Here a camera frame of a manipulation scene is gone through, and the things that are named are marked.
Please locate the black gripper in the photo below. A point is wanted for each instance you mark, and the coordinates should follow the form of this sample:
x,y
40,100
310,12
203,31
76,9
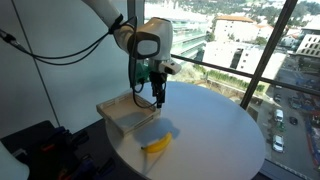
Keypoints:
x,y
158,78

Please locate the yellow banana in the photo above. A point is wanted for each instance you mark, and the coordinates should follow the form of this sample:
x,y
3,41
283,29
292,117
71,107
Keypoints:
x,y
158,145

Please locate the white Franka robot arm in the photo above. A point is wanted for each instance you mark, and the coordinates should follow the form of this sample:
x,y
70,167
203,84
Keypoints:
x,y
156,33

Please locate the light wooden tray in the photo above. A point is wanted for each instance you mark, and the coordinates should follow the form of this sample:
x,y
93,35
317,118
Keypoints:
x,y
116,111

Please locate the white flat-roof building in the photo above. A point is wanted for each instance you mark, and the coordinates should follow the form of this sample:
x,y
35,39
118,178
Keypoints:
x,y
226,53

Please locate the black blue clamp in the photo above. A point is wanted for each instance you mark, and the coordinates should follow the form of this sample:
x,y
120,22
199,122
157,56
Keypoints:
x,y
90,168

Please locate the black orange bar clamp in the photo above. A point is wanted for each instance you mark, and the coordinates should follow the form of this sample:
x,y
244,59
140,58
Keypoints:
x,y
55,160

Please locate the parked white van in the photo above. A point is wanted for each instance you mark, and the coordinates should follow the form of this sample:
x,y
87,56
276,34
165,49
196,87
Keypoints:
x,y
278,115

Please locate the parked white car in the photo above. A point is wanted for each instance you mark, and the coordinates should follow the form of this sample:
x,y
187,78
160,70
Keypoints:
x,y
277,143

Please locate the white rounded plastic object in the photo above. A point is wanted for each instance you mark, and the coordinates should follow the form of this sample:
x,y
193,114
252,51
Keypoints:
x,y
11,165

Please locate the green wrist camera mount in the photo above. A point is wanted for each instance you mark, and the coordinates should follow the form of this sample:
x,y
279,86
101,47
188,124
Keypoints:
x,y
141,73

